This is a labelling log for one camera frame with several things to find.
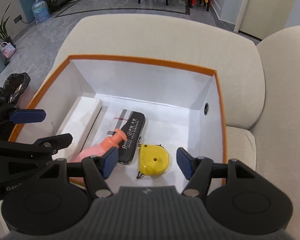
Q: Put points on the white flat box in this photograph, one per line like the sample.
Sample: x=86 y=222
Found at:
x=78 y=122

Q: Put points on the black trash bag bin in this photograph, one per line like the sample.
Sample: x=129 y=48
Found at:
x=14 y=86

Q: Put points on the black plaid zip case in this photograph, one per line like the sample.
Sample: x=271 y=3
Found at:
x=132 y=123

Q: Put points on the yellow tape measure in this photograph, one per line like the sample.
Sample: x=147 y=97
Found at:
x=154 y=160

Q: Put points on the orange storage box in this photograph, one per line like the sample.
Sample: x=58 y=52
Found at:
x=183 y=107

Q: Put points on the green potted plant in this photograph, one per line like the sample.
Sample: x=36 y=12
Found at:
x=3 y=31

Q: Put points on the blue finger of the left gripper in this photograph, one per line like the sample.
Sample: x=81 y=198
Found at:
x=21 y=116
x=42 y=147

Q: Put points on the beige sofa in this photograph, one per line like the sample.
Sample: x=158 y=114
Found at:
x=260 y=89

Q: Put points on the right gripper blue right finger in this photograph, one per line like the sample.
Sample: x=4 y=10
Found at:
x=199 y=172

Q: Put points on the pink checkered bag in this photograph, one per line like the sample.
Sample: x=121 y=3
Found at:
x=7 y=49

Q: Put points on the pink bottle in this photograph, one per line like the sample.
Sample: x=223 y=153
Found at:
x=107 y=153

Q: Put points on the blue water jug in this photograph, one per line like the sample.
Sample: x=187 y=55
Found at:
x=40 y=11

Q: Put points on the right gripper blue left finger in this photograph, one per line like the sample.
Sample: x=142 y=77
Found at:
x=94 y=171

